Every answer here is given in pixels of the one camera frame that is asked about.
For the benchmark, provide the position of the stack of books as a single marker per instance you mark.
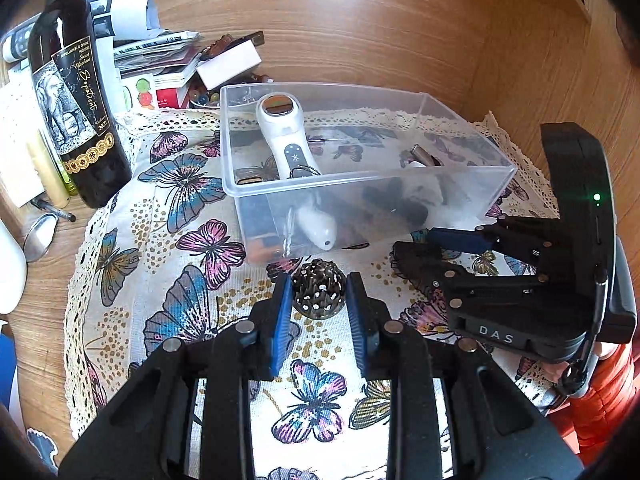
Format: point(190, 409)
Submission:
point(170, 80)

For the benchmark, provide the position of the small brown case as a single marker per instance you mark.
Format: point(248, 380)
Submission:
point(250, 178)

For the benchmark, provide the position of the white charger plug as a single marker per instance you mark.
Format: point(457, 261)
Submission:
point(425, 190)

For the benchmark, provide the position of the person's right forearm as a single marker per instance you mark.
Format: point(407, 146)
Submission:
point(605, 400)

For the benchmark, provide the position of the rolled magazines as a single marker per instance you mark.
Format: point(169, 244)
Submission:
point(130, 20)

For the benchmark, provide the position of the grey pen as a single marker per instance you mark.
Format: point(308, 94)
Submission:
point(55, 211)

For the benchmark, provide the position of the white paper sheets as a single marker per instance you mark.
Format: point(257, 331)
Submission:
point(17, 150)

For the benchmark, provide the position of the small black cylinder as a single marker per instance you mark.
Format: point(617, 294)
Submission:
point(395, 205)

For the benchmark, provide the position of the pale yellow tube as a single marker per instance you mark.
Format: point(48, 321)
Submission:
point(47, 170)

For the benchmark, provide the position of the round hand mirror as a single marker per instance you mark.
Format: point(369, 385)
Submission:
point(40, 237)

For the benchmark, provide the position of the butterfly print lace tablecloth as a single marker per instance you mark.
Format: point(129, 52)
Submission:
point(190, 270)

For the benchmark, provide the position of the silver metal lighter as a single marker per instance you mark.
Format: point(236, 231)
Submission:
point(424, 155)

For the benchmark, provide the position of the clear plastic box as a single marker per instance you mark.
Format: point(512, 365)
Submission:
point(380, 180)

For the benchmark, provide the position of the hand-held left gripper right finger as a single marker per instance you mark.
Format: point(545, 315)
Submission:
point(357, 320)

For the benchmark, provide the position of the white handheld massager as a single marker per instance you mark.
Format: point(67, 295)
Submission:
point(290, 145)

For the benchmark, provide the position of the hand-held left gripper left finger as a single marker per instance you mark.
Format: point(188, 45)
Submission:
point(281, 320)

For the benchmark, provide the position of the white bottle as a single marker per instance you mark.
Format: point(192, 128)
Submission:
point(10, 270)

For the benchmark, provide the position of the colourful glass beads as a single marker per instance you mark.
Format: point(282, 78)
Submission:
point(202, 97)

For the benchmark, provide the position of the dark wine bottle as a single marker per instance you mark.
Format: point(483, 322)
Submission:
point(80, 125)

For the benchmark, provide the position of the dark perforated ball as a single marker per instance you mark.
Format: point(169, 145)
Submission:
point(318, 290)

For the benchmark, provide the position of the small white box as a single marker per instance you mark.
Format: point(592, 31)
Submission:
point(227, 65)

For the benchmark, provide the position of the brown wrapped bar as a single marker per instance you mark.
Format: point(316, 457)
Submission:
point(230, 44)

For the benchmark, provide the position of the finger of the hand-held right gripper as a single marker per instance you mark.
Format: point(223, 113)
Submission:
point(425, 265)
point(457, 240)

